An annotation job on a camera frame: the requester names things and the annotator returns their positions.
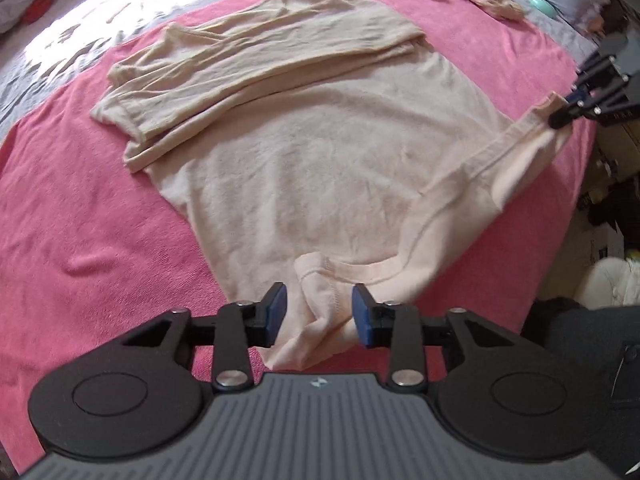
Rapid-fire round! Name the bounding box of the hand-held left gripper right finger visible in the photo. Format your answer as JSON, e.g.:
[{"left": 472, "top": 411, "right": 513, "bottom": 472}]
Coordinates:
[{"left": 351, "top": 282, "right": 516, "bottom": 392}]

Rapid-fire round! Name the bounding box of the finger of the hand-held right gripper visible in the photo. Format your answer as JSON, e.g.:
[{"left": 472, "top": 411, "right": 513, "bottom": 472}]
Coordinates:
[
  {"left": 547, "top": 80, "right": 632, "bottom": 128},
  {"left": 575, "top": 55, "right": 628, "bottom": 93}
]

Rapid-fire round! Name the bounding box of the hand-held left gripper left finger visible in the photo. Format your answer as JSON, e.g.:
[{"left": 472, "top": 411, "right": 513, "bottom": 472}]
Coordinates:
[{"left": 120, "top": 281, "right": 289, "bottom": 392}]

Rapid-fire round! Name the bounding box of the beige t-shirt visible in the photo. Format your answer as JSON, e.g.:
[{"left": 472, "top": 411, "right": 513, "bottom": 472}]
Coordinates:
[{"left": 90, "top": 0, "right": 573, "bottom": 371}]

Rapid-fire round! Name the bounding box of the white plastic bag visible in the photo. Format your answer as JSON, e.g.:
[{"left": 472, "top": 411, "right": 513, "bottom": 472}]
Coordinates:
[{"left": 575, "top": 257, "right": 640, "bottom": 311}]

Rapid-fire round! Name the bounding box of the pink towel blanket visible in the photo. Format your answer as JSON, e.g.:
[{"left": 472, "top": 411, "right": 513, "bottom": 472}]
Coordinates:
[{"left": 0, "top": 0, "right": 601, "bottom": 466}]

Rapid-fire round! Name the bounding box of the grey bed sheet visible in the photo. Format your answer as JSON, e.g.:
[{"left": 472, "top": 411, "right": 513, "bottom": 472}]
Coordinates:
[{"left": 0, "top": 0, "right": 613, "bottom": 131}]

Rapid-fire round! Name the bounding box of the red cloth item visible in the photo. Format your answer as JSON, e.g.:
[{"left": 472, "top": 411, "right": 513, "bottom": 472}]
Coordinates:
[{"left": 22, "top": 0, "right": 53, "bottom": 23}]

